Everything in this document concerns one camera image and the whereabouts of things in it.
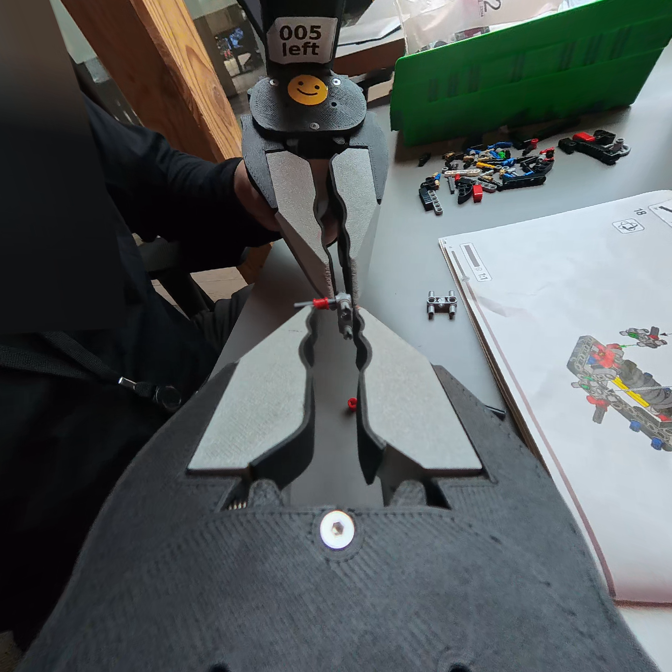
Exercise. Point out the person's left forearm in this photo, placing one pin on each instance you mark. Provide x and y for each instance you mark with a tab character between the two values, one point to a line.
183	199

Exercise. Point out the dark grey lego axle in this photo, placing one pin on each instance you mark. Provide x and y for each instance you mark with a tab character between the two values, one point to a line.
496	411

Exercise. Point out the wooden post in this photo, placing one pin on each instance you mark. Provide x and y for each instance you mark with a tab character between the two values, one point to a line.
157	68

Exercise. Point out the grey lego axle connector assembly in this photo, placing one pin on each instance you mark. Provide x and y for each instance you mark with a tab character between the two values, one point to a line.
344	304

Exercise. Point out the green storage bin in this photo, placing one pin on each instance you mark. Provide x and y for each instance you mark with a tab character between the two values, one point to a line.
498	89

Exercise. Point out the open instruction booklet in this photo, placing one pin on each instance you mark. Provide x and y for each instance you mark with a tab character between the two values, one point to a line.
551	315

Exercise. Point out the black office chair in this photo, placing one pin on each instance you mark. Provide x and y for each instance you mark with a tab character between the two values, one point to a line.
157	252

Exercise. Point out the black red lego subassembly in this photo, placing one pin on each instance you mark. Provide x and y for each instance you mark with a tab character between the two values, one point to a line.
588	147

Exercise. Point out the person's black clothing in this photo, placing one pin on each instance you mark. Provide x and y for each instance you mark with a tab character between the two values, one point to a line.
63	472

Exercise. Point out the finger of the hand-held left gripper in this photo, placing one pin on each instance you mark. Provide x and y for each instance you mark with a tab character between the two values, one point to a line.
294	204
359	194

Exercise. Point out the person's left hand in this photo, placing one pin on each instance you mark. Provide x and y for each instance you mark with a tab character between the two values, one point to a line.
257	204

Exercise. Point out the dark grey double pin connector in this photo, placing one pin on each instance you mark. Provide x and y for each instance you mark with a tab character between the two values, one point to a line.
441	300

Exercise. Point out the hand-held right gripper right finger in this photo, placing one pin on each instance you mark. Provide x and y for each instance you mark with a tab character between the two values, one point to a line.
417	414

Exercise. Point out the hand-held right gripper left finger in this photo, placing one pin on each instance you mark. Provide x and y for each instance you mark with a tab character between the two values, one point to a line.
252	414

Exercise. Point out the pile of small lego pieces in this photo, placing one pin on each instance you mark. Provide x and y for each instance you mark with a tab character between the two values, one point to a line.
522	179

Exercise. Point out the clear plastic parts bag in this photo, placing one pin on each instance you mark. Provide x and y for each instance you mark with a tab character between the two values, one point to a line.
446	21

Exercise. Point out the white top side table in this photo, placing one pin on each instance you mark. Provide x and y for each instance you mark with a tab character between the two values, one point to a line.
367	63

